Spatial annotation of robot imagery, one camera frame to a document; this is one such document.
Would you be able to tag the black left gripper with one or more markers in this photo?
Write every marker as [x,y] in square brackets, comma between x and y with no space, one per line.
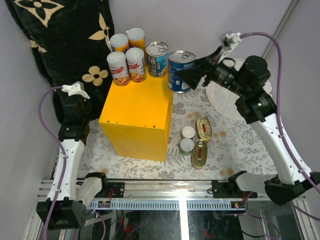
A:
[99,107]

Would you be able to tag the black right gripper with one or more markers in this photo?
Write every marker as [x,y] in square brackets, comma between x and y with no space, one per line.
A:
[194,75]

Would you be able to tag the dark round tin can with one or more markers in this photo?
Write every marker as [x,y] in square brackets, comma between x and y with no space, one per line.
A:
[177,61]

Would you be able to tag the blue round tin can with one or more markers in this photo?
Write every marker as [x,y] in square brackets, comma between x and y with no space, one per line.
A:
[157,58]

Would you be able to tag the red white lidded can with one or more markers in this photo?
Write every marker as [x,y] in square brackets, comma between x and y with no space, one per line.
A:
[118,68]

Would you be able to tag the orange lidded front can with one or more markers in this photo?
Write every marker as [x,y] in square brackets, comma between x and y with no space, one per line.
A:
[136,38]

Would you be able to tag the black floral plush pillow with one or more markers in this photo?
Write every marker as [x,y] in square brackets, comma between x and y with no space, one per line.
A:
[70,42]

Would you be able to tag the orange blue lidded can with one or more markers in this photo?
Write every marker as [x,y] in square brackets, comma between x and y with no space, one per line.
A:
[119,43]

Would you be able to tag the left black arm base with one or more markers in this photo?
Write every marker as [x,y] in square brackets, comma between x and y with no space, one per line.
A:
[115,190]

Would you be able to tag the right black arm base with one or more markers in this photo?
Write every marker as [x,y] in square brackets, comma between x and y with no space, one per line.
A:
[227,189]

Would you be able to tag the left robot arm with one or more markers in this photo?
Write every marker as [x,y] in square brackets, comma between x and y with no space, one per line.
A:
[65,205]

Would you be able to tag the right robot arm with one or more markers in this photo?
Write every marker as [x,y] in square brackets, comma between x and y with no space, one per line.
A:
[256,106]

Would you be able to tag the white crumpled cloth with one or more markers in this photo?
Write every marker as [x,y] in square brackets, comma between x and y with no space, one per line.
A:
[223,100]

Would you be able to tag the upper gold oval tin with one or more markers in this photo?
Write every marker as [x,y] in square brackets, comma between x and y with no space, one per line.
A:
[203,128]

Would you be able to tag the gold oval tin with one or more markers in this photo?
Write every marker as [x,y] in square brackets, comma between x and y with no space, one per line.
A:
[199,154]
[203,128]

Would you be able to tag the yellow wooden shelf box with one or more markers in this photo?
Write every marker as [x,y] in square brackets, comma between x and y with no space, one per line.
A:
[136,118]

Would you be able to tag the brown can white lid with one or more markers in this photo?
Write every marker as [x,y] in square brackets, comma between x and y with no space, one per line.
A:
[188,132]

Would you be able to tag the floral patterned table mat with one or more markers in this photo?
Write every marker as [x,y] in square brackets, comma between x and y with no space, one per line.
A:
[233,147]

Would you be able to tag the grey lidded small can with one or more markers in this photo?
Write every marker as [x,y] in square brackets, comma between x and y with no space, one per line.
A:
[186,146]

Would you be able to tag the lower gold oval tin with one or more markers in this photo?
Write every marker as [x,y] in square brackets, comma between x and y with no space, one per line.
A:
[199,154]

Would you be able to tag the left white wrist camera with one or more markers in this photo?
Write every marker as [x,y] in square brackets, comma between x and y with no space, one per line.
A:
[76,88]

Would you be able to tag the aluminium frame rail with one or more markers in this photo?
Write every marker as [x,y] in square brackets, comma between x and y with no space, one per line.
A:
[159,195]

